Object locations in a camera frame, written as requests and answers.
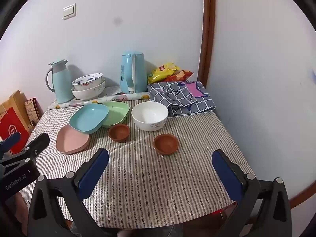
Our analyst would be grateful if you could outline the large white ceramic bowl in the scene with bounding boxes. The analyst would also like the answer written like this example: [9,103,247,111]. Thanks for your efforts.
[131,101,169,132]

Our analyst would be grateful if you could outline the red chip bag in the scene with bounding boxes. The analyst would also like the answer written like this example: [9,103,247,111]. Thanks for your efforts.
[170,70,194,82]

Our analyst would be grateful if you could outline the yellow chip bag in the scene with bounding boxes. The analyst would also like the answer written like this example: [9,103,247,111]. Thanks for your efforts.
[148,62,180,84]

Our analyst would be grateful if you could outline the small brown bowl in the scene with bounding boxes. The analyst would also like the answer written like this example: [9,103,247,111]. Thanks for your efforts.
[108,124,130,143]
[153,134,179,156]

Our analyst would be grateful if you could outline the rolled printed oilcloth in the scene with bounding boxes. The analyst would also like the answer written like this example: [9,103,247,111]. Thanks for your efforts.
[48,86,150,110]

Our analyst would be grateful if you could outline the green plastic plate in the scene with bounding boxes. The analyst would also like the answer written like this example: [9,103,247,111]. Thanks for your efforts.
[101,101,130,129]

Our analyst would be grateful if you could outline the striped grey tablecloth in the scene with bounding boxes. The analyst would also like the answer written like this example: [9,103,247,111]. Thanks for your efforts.
[18,92,255,230]

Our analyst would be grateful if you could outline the pink plastic plate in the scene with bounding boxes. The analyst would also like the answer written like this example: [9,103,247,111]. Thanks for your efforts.
[56,125,90,155]

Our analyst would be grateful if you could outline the white bowl red blue print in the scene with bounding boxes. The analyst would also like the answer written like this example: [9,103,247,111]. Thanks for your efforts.
[72,73,103,92]

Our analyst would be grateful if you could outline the white wall light switch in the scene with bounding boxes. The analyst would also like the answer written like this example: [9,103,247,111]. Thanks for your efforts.
[63,4,77,21]

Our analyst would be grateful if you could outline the brown wooden baseboard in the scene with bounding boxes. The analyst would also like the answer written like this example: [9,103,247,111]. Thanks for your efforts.
[288,175,316,210]

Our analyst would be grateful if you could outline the brown wooden door frame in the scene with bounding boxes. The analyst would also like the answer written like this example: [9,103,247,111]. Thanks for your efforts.
[197,0,217,87]

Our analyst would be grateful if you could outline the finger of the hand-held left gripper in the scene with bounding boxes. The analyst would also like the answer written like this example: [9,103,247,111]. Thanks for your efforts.
[0,131,22,157]
[0,133,50,172]

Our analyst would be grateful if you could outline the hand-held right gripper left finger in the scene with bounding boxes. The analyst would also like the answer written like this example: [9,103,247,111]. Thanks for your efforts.
[27,148,116,237]

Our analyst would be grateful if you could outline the light blue electric kettle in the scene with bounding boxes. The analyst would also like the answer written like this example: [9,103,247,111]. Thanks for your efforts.
[120,52,149,94]

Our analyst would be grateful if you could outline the white bowl grey scroll rim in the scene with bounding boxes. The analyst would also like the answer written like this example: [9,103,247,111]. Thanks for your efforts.
[71,78,106,101]

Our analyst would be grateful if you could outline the grey checked cloth pink patch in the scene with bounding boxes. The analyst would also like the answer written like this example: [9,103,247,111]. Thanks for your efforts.
[168,80,216,118]

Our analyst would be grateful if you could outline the red paper bag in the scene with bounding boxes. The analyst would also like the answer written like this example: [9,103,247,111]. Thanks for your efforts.
[0,107,30,154]

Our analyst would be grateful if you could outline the brown paper bag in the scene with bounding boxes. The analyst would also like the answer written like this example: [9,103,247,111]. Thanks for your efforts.
[0,90,28,129]

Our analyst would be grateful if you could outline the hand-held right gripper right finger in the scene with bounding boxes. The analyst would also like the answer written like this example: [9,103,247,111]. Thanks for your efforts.
[212,149,293,237]

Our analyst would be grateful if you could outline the patterned cardboard box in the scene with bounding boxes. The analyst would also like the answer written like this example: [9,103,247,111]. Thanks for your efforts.
[24,97,40,127]

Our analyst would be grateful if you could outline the blue plastic plate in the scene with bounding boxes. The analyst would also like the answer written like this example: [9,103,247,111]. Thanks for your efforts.
[69,103,109,134]

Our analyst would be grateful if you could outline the light blue thermos jug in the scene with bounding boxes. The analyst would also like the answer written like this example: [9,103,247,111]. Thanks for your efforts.
[45,59,74,103]

